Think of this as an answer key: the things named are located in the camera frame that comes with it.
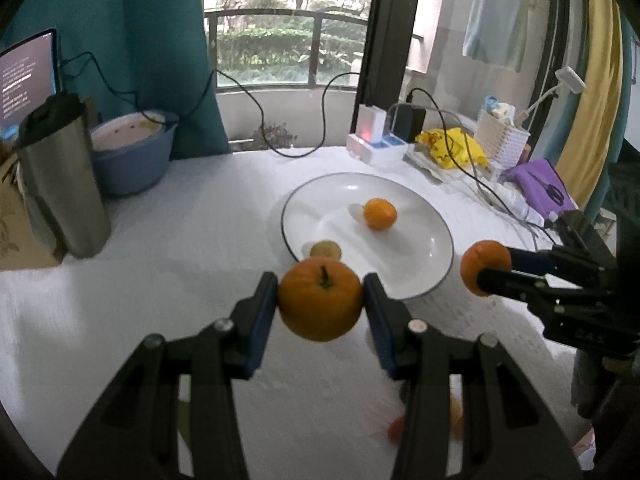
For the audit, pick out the white clip lamp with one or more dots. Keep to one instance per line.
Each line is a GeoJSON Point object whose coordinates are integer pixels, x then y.
{"type": "Point", "coordinates": [570, 80]}

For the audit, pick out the yellow curtain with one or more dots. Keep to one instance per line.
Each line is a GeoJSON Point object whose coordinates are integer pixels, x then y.
{"type": "Point", "coordinates": [595, 85]}

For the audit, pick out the white charger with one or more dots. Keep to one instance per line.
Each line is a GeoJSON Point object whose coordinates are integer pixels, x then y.
{"type": "Point", "coordinates": [372, 122]}

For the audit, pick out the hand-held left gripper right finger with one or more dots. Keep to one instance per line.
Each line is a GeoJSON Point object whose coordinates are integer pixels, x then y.
{"type": "Point", "coordinates": [380, 320]}

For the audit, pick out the black charger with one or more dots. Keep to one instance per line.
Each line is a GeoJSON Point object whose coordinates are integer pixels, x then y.
{"type": "Point", "coordinates": [412, 122]}

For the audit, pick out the teal curtain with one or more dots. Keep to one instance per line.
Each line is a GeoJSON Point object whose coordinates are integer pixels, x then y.
{"type": "Point", "coordinates": [150, 35]}

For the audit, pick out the white woven basket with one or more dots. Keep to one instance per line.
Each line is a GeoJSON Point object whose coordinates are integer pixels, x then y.
{"type": "Point", "coordinates": [500, 142]}

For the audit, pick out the purple cloth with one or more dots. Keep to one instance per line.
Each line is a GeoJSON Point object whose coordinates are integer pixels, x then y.
{"type": "Point", "coordinates": [530, 185]}

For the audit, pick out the white power strip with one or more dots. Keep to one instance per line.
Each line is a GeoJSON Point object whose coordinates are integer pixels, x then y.
{"type": "Point", "coordinates": [375, 152]}

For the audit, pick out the orange with stem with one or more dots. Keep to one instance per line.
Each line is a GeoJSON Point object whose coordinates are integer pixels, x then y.
{"type": "Point", "coordinates": [320, 305]}

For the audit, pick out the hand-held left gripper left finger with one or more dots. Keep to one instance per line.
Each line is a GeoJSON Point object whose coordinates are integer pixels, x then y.
{"type": "Point", "coordinates": [262, 320]}

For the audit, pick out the black scissors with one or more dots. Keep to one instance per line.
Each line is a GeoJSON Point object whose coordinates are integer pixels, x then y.
{"type": "Point", "coordinates": [554, 192]}

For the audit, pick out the steel tumbler with black lid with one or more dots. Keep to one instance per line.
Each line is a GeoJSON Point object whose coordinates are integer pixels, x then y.
{"type": "Point", "coordinates": [65, 185]}

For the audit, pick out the white flat box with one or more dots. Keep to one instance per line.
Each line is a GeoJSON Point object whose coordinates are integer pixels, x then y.
{"type": "Point", "coordinates": [450, 172]}

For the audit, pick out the hanging light blue shirt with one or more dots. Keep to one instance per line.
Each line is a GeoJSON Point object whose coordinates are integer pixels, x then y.
{"type": "Point", "coordinates": [492, 25]}

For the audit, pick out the laptop screen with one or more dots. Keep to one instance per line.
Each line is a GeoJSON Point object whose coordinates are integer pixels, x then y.
{"type": "Point", "coordinates": [25, 80]}

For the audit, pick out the pink cloth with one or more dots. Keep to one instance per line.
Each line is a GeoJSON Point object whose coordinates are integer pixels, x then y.
{"type": "Point", "coordinates": [585, 450]}

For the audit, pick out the blue plastic basin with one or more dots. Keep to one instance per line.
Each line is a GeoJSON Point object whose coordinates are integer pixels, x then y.
{"type": "Point", "coordinates": [135, 170]}

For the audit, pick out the yellow plastic bag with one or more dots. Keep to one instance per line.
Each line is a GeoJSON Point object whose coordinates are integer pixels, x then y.
{"type": "Point", "coordinates": [455, 147]}

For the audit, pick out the small green fruit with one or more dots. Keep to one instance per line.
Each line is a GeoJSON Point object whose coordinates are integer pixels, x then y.
{"type": "Point", "coordinates": [325, 249]}

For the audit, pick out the white plate with dark rim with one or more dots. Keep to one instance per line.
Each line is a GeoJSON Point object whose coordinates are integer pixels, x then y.
{"type": "Point", "coordinates": [405, 260]}

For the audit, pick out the black window frame post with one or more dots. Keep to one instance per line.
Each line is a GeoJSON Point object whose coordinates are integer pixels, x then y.
{"type": "Point", "coordinates": [390, 20]}

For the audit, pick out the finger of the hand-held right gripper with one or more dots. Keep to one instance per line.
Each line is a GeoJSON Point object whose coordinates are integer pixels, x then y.
{"type": "Point", "coordinates": [515, 285]}
{"type": "Point", "coordinates": [527, 259]}

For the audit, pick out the packets in basket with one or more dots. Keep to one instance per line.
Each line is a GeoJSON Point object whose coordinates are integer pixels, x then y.
{"type": "Point", "coordinates": [497, 107]}

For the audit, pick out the balcony railing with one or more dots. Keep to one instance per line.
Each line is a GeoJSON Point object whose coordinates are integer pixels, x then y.
{"type": "Point", "coordinates": [315, 50]}

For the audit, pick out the red fruit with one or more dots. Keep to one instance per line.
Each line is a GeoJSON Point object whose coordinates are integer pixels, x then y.
{"type": "Point", "coordinates": [395, 430]}

